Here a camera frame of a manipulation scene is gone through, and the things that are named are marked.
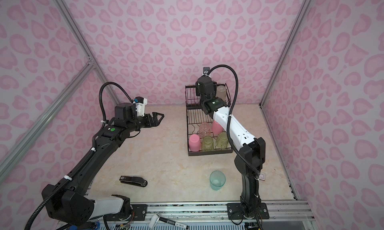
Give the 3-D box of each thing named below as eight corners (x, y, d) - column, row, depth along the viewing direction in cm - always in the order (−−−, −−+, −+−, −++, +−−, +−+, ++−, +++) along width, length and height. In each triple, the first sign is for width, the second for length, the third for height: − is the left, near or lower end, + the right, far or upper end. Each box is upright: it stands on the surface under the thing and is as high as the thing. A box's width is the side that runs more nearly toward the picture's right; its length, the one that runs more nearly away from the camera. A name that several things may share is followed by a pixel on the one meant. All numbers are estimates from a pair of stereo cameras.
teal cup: (210, 192, 82) (211, 186, 72) (209, 177, 86) (210, 170, 77) (223, 192, 81) (226, 186, 72) (222, 177, 86) (224, 170, 77)
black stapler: (120, 183, 85) (118, 181, 82) (123, 176, 87) (121, 174, 84) (146, 187, 83) (144, 185, 81) (148, 180, 86) (147, 178, 83)
